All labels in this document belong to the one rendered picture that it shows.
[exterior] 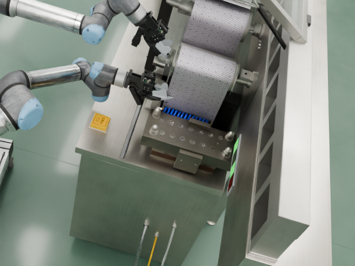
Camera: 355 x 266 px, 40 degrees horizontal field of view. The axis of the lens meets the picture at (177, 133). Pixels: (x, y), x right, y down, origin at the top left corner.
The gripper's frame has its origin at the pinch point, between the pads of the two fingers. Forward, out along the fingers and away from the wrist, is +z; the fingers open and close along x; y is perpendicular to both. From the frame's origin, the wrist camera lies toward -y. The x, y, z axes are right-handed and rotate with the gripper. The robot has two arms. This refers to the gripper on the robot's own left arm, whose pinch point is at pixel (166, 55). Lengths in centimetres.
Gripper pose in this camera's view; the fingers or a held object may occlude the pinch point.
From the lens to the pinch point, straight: 206.8
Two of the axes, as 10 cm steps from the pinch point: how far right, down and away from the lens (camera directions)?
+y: 7.9, -2.9, -5.4
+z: 5.9, 6.2, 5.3
